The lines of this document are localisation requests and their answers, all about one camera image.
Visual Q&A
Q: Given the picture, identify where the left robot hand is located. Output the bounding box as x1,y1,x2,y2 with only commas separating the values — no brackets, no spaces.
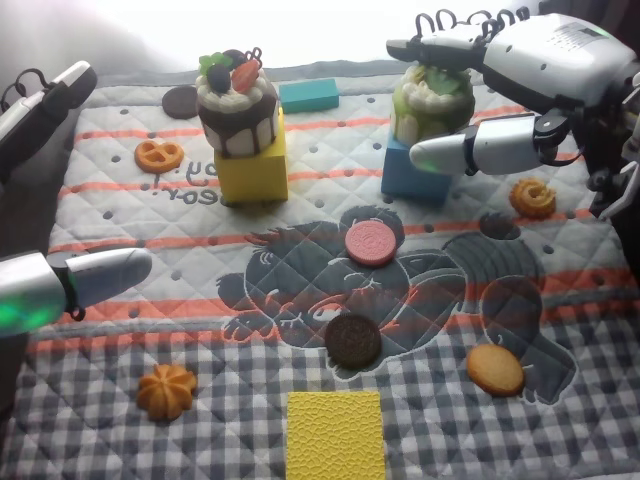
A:
0,60,154,347

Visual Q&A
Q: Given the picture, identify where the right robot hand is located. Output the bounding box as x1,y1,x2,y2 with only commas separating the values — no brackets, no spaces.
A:
385,7,640,176

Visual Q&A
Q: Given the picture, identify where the green cream toy cake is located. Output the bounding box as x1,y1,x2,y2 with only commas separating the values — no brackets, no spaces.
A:
391,62,476,146

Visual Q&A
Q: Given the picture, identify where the chocolate drip toy cake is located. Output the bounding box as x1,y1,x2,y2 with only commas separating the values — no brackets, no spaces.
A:
194,47,282,160

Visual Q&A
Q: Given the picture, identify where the yellow foam cube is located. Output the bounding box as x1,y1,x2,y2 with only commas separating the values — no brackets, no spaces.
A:
285,390,387,480
214,112,291,207

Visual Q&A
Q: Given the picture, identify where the blue foam cube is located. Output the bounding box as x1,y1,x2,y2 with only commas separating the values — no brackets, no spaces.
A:
380,134,454,208

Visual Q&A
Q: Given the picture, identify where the grey quilt with bear print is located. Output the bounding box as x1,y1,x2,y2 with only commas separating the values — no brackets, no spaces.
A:
0,59,640,480

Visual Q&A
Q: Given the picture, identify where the orange pretzel-shaped cookie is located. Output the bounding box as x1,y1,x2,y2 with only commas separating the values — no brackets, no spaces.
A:
134,139,184,173

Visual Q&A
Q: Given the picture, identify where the orange flower-shaped cookie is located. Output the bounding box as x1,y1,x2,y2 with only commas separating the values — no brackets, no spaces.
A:
137,363,198,422

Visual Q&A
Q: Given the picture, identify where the golden swirl butter cookie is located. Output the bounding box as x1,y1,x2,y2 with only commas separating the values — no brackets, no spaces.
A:
509,177,557,218

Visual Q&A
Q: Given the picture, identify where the dark chocolate sandwich cookie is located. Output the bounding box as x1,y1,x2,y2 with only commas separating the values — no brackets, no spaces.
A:
161,85,202,121
324,312,384,372

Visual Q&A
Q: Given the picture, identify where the teal foam block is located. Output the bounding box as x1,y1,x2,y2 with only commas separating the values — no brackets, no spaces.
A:
278,77,341,114

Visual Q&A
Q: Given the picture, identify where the pink sandwich cookie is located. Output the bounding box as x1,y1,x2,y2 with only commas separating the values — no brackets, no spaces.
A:
344,221,398,268

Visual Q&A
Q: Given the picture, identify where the tan round plain biscuit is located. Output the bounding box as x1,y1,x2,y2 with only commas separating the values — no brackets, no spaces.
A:
466,343,527,398

